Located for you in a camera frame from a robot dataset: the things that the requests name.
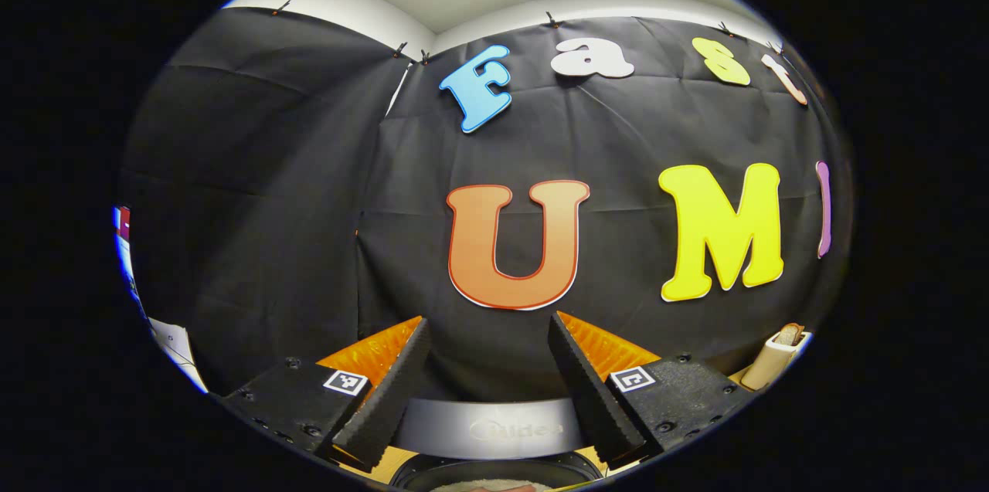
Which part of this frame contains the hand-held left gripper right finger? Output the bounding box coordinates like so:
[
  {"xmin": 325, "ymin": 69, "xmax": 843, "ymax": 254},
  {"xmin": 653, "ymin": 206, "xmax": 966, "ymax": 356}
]
[{"xmin": 547, "ymin": 312, "xmax": 754, "ymax": 470}]

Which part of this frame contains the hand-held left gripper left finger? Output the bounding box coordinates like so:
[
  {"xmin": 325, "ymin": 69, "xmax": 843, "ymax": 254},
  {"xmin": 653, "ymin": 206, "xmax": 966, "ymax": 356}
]
[{"xmin": 220, "ymin": 316, "xmax": 432, "ymax": 470}]

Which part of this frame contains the dark grey rice cooker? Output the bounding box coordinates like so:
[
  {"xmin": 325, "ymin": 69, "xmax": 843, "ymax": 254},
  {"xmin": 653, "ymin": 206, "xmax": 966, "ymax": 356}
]
[{"xmin": 386, "ymin": 395, "xmax": 607, "ymax": 492}]

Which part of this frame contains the white toaster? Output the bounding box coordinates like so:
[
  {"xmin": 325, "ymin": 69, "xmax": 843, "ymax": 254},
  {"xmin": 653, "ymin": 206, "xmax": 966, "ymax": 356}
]
[{"xmin": 740, "ymin": 326, "xmax": 812, "ymax": 392}]

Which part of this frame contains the white side table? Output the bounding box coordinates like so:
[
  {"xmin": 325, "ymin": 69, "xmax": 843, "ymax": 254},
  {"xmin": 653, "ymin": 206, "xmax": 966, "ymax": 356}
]
[{"xmin": 147, "ymin": 317, "xmax": 209, "ymax": 392}]

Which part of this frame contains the black backdrop cloth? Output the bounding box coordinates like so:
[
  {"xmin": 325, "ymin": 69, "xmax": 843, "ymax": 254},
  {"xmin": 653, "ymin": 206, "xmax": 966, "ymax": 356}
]
[{"xmin": 120, "ymin": 7, "xmax": 855, "ymax": 400}]

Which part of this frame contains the computer monitor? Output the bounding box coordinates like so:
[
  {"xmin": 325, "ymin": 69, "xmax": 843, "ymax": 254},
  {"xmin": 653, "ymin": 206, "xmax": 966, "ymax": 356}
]
[{"xmin": 112, "ymin": 205, "xmax": 148, "ymax": 315}]

